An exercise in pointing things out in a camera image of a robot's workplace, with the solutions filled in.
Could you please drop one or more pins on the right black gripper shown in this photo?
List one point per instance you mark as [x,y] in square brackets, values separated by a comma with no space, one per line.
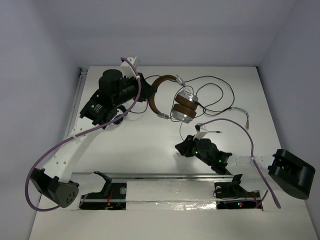
[185,147]

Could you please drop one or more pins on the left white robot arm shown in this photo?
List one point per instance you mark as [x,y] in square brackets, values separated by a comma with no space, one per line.
[116,95]

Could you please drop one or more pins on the aluminium rail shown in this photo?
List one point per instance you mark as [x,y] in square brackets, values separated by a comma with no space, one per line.
[169,176]
[76,101]

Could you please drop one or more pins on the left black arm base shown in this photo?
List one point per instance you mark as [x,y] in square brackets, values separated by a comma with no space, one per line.
[111,197]

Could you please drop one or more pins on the aluminium front rail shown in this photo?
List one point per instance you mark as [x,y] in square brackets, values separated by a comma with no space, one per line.
[169,176]

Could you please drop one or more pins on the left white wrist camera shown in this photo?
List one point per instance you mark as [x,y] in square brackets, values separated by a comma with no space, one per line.
[129,66]

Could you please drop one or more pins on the white black headphones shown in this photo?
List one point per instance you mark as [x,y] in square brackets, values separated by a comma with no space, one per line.
[115,115]

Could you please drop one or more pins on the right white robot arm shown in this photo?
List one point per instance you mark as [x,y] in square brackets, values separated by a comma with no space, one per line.
[282,170]

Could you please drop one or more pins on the aluminium left rail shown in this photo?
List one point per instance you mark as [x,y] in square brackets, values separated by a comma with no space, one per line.
[76,101]

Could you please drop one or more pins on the brown silver headphones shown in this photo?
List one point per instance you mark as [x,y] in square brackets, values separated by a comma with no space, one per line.
[184,103]

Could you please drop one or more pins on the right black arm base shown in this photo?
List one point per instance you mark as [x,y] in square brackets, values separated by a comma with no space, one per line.
[232,196]

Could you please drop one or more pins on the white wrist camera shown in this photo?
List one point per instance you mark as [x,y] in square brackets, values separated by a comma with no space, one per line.
[201,132]
[129,66]

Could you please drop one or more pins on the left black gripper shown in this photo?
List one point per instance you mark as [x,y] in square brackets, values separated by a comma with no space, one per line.
[141,87]

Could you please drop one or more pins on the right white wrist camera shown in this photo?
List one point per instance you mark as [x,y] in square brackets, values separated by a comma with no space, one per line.
[201,132]

